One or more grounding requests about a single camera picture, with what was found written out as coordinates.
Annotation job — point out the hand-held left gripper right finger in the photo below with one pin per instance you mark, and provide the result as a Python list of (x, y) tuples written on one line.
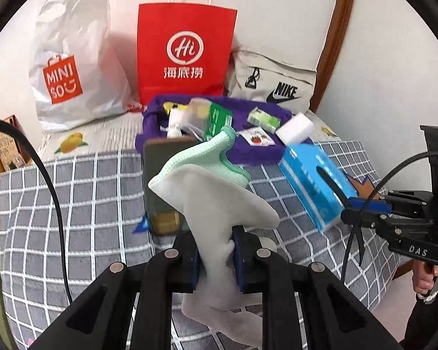
[(238, 264)]

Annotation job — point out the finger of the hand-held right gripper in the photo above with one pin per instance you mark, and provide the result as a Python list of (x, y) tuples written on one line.
[(368, 204), (365, 219)]

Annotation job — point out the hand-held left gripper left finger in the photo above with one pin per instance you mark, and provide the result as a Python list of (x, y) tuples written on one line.
[(195, 269)]

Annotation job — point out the grey white sock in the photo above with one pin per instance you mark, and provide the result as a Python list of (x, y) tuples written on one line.
[(211, 204)]

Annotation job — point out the blue tissue pack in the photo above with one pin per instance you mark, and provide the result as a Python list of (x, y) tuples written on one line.
[(306, 175)]

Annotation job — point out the person's right forearm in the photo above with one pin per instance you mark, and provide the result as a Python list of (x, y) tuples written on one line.
[(430, 324)]

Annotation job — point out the person's right hand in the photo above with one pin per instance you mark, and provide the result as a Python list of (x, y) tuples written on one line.
[(421, 279)]

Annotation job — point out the white sponge block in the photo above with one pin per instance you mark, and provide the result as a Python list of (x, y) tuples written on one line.
[(295, 129)]

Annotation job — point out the purple towel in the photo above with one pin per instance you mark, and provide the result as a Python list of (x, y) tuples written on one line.
[(255, 153)]

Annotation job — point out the dark green box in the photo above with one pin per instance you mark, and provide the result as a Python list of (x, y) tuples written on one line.
[(160, 160)]

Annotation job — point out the mint green cloth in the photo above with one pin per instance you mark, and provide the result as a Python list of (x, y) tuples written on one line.
[(204, 153)]

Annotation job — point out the grey checked blanket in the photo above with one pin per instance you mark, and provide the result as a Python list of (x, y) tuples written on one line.
[(95, 197)]

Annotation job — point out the fruit print packet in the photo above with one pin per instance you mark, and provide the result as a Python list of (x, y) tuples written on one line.
[(257, 136)]

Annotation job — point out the green tissue pack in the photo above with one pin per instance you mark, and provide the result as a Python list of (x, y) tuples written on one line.
[(262, 120)]

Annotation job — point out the green snack packet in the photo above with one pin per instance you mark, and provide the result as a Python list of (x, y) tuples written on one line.
[(217, 120)]

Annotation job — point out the white bottle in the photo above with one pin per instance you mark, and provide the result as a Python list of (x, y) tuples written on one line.
[(177, 120)]

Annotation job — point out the beige crossbody bag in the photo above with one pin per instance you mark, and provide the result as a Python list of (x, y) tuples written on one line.
[(277, 73)]

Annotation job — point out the cardboard box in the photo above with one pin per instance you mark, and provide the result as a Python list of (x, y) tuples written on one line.
[(7, 142)]

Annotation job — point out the red paper bag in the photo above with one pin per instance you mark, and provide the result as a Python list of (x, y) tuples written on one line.
[(186, 25)]

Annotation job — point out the white plastic bag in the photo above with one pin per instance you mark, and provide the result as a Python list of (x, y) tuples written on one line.
[(76, 43)]

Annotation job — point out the wooden headboard frame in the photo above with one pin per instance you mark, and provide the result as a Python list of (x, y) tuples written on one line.
[(335, 25)]

